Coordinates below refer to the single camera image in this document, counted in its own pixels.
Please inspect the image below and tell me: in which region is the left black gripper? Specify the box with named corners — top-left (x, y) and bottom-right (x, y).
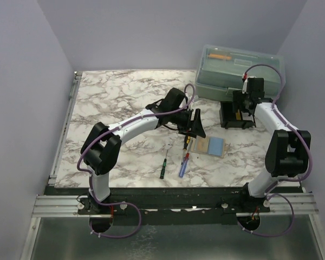
top-left (170, 108), bottom-right (206, 138)

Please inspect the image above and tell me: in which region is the gold black credit card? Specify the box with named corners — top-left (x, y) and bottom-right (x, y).
top-left (235, 110), bottom-right (242, 121)

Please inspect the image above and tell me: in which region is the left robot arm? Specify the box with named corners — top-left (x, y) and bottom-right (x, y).
top-left (77, 83), bottom-right (206, 214)

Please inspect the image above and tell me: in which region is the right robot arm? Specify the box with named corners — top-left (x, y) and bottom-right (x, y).
top-left (233, 75), bottom-right (313, 212)

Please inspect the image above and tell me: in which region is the black card stand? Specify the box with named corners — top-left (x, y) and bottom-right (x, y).
top-left (219, 101), bottom-right (256, 129)

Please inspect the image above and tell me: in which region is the black yellow screwdriver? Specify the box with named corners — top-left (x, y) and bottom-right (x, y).
top-left (183, 135), bottom-right (191, 151)

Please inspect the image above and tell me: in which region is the translucent green toolbox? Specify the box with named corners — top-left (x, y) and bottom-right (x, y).
top-left (195, 45), bottom-right (285, 101)

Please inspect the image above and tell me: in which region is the blue red screwdriver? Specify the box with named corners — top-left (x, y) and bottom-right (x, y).
top-left (178, 147), bottom-right (190, 178)

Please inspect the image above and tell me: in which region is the orange tool inside toolbox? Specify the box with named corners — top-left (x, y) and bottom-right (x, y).
top-left (208, 54), bottom-right (232, 60)

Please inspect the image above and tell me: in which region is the small green black screwdriver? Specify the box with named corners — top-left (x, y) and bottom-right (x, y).
top-left (159, 150), bottom-right (168, 179)

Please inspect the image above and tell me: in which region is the black front mounting bar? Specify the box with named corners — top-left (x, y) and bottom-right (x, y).
top-left (37, 188), bottom-right (270, 230)

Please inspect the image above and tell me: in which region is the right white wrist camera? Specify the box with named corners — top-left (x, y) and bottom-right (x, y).
top-left (242, 73), bottom-right (248, 93)

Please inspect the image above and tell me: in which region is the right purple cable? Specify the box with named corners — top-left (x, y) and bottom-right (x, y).
top-left (240, 64), bottom-right (314, 237)

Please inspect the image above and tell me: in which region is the aluminium rail frame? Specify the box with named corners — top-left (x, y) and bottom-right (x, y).
top-left (22, 70), bottom-right (325, 259)

